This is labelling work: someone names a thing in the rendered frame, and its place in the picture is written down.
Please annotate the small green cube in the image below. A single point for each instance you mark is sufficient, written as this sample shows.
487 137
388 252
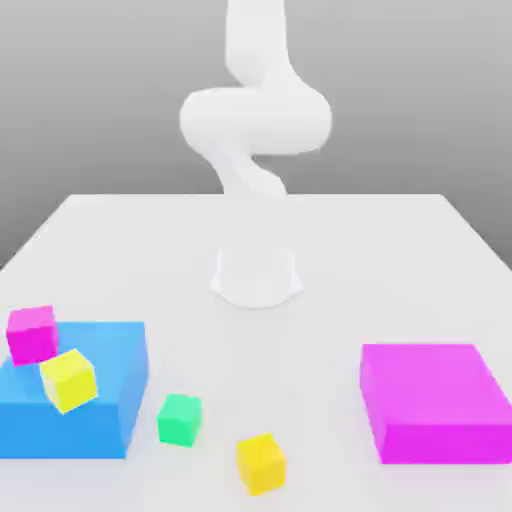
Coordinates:
178 420

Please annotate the large magenta box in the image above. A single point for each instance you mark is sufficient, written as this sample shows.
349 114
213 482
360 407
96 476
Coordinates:
432 400

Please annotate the small magenta cube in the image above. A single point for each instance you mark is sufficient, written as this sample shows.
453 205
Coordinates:
31 335

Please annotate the large blue box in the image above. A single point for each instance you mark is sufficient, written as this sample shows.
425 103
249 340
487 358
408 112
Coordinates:
108 384

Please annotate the small yellow cube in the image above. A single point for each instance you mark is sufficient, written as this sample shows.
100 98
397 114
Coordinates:
68 380
260 464

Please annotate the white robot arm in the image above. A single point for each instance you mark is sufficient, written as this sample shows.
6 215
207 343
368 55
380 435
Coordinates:
256 120

